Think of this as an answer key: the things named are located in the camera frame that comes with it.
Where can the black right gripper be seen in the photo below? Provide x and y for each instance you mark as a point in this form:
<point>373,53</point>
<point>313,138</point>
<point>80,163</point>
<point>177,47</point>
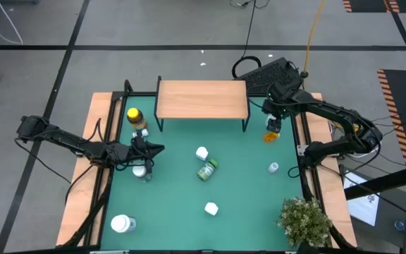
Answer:
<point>275,111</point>

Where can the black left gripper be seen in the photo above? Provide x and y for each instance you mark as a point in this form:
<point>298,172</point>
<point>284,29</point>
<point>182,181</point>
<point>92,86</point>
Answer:
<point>139,151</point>

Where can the orange pill vial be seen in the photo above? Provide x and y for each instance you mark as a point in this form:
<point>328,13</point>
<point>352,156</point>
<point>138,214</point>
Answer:
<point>270,137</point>

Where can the clear bottle white cap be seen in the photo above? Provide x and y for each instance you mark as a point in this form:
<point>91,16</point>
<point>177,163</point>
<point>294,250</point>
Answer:
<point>139,171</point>

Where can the fish oil bottle yellow cap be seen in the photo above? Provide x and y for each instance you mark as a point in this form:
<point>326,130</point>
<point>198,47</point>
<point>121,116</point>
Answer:
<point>136,120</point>

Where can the white bottle with printed label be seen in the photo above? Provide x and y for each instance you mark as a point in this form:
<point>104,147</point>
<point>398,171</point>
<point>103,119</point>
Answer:
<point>202,153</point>

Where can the green cap supplement bottle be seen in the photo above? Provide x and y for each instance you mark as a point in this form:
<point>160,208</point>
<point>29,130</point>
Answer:
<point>206,171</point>

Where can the large gummies jar white lid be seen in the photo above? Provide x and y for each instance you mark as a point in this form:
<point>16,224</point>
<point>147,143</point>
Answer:
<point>120,223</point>

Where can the white melatonin bottle blue label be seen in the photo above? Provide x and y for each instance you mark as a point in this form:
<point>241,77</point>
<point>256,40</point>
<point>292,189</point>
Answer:
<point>211,209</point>

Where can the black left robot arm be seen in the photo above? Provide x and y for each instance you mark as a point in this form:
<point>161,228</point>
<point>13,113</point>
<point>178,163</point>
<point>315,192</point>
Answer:
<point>65,139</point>

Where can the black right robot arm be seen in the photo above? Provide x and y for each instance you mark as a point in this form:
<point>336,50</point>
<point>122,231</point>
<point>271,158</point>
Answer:
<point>330,109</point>

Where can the wooden shelf black metal legs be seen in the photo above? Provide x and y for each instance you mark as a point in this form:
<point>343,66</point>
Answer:
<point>203,98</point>

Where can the black perforated box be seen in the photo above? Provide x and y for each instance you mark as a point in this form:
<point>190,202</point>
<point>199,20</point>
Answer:
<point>270,74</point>

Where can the yellow plug connector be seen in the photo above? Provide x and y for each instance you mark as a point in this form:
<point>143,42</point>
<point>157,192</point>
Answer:
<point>355,127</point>

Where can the potted plant with pale leaves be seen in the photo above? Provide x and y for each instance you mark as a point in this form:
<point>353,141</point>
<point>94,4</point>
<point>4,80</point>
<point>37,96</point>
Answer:
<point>303,222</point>

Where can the white paper sheet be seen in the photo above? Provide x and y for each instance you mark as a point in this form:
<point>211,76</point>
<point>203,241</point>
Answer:
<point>363,208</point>

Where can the black beam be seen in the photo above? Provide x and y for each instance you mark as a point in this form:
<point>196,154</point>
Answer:
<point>382,181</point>

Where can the small round can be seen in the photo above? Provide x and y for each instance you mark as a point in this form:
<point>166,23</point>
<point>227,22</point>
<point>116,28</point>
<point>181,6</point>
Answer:
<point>399,225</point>

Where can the black metal table frame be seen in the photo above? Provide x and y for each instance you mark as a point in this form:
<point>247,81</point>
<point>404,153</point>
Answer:
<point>136,94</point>

